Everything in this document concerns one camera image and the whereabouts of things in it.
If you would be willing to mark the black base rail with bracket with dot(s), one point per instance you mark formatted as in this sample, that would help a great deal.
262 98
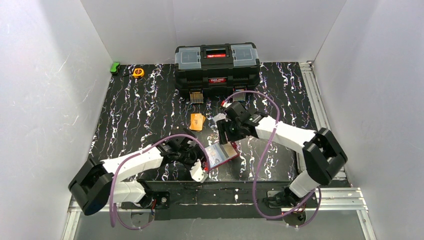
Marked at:
209 200

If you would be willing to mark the silver credit card stack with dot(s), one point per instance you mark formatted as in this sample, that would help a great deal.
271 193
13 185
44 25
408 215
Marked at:
218 117

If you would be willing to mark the black plastic toolbox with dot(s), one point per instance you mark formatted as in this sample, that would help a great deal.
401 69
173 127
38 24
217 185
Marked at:
216 69

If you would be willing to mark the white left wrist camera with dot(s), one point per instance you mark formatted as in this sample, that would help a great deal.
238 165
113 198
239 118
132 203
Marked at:
197 173

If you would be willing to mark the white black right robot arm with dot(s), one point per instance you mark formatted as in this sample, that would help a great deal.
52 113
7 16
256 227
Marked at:
323 155

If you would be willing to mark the green small object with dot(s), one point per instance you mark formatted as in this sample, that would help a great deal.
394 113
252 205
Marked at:
115 68

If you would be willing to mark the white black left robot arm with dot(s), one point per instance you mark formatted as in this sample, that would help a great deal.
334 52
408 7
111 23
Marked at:
98 183

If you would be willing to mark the red leather card holder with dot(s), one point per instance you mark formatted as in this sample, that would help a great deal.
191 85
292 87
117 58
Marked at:
222 161

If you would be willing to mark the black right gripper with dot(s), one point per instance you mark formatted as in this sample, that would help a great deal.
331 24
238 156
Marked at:
226 133

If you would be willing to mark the drill bit set case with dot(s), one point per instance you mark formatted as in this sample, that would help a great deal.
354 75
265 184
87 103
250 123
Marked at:
196 97

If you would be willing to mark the orange tape measure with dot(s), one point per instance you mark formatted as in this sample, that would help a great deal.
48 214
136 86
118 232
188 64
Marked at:
138 73

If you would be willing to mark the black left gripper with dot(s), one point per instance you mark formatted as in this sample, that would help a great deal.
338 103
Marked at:
199 157

